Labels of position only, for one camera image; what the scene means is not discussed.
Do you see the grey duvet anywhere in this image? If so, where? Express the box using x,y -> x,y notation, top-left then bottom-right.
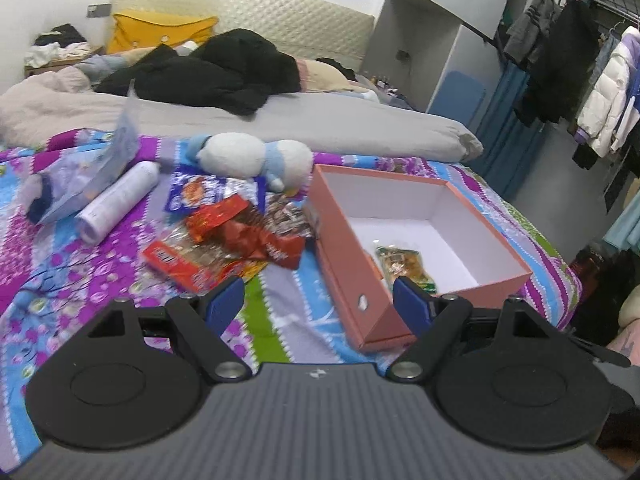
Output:
0,67 -> 485,162

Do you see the blue board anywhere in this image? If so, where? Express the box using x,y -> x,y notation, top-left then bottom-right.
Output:
429,71 -> 487,131

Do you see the green snack packet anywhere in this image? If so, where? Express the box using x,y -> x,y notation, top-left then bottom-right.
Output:
376,245 -> 438,295

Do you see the yellow pillow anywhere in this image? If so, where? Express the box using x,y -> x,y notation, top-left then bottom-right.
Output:
106,12 -> 220,55

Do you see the blue snack packet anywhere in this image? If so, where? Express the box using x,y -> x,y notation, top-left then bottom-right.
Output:
166,170 -> 236,213

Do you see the clear plastic bag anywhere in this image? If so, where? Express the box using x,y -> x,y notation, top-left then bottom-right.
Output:
25,80 -> 141,226

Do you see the pink cardboard box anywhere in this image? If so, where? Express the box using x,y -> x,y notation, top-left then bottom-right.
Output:
306,164 -> 533,353

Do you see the pile of clothes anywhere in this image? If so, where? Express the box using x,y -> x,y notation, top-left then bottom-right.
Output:
25,23 -> 93,67

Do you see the grey wardrobe cabinet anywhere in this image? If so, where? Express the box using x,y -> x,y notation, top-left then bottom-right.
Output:
365,0 -> 521,126

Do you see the light teal garment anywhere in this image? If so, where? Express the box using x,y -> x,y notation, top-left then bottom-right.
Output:
602,205 -> 640,251

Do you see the light blue garment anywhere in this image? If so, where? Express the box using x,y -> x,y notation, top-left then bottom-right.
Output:
77,52 -> 131,83

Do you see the white puffer jacket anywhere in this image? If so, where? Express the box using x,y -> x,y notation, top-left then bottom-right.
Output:
575,27 -> 640,158

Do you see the small black garment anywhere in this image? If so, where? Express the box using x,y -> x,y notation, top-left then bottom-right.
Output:
317,57 -> 358,81

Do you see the grey striped hanging sweater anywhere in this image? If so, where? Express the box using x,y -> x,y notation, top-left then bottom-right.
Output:
502,0 -> 561,66

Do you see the black jacket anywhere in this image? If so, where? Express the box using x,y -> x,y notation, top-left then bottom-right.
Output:
94,29 -> 302,116

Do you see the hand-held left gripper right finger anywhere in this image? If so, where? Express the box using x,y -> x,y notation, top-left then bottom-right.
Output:
387,276 -> 556,381

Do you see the white and blue plush toy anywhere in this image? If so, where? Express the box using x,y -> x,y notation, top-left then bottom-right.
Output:
187,132 -> 315,193

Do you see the brown foil snack packet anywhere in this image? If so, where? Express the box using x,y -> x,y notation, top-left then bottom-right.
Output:
260,195 -> 316,238

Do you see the dark red snack packet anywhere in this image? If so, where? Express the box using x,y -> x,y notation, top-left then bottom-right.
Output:
220,220 -> 306,268

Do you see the pink and beige pillow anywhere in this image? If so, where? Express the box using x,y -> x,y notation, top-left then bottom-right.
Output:
295,57 -> 361,93

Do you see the cream padded headboard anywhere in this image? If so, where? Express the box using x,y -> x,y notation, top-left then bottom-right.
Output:
110,0 -> 376,61

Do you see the black hanging coat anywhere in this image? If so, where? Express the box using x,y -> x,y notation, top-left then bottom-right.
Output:
517,0 -> 601,126

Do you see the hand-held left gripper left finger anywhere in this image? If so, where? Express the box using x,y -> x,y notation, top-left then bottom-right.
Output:
85,276 -> 251,383

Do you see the clear orange snack packet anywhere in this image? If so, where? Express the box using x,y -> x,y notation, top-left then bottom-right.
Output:
141,237 -> 241,293

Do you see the white cylindrical bottle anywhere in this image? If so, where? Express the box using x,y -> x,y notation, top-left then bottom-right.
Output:
75,161 -> 161,246

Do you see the blue curtain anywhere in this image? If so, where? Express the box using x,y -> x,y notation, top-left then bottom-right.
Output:
480,62 -> 546,201

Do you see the wooden nightstand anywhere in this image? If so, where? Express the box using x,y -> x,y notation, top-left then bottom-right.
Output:
24,45 -> 106,78

